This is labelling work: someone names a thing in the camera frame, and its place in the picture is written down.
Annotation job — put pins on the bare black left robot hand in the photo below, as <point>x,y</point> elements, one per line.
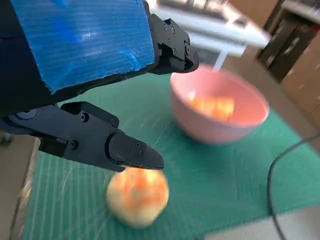
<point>75,45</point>

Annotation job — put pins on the toy toast slice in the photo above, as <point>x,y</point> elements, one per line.
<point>215,107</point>

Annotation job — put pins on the pink bowl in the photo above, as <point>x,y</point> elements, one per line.
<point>217,130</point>

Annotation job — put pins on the round toy bread bun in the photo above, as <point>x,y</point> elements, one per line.
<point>137,200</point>

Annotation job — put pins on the green cutting mat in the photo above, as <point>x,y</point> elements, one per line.
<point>212,180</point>

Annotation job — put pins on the brown wooden cabinet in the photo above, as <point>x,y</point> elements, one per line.
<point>295,50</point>

